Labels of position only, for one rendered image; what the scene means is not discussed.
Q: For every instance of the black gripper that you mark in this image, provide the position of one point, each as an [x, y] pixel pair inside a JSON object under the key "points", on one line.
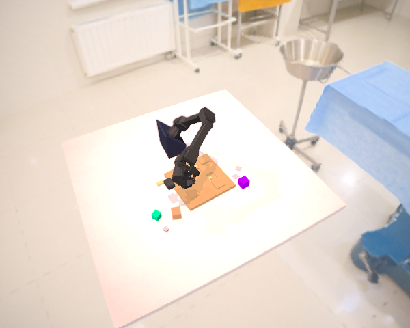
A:
{"points": [[170, 185]]}

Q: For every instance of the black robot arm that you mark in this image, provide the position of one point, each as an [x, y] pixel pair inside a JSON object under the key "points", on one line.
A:
{"points": [[190, 154]]}

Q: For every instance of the small green cube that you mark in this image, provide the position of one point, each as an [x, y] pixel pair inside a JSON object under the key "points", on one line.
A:
{"points": [[156, 215]]}

